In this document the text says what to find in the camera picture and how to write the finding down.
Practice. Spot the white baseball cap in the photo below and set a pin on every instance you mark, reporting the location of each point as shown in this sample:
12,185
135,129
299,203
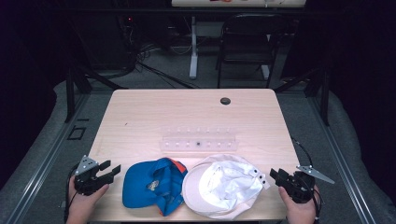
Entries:
224,186

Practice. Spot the black metal frame post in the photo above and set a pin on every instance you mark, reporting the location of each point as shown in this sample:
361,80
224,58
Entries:
325,99
70,96

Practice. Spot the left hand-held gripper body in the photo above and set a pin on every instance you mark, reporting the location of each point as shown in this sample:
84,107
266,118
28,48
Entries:
88,182

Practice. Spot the aluminium floor rail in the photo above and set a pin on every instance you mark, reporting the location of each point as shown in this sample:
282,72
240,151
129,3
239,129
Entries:
339,158
46,158

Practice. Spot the black table grommet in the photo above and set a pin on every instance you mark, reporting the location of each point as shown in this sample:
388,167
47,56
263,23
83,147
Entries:
225,101

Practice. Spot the person's left hand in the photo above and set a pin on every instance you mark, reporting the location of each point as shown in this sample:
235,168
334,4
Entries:
81,205

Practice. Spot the white desk leg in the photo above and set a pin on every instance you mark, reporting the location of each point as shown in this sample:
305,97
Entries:
193,56

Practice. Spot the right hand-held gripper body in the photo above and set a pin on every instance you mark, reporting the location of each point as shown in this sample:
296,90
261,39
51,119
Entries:
300,188

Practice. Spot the person's right hand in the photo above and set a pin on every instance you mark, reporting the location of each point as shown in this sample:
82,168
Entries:
300,213

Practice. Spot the clear acrylic peg rack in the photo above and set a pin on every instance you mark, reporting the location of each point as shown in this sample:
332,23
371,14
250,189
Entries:
199,144

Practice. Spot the black folding chair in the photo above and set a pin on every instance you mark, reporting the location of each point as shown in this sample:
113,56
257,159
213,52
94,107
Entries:
249,54

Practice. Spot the blue baseball cap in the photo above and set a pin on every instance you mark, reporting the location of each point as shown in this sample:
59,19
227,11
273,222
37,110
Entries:
138,186

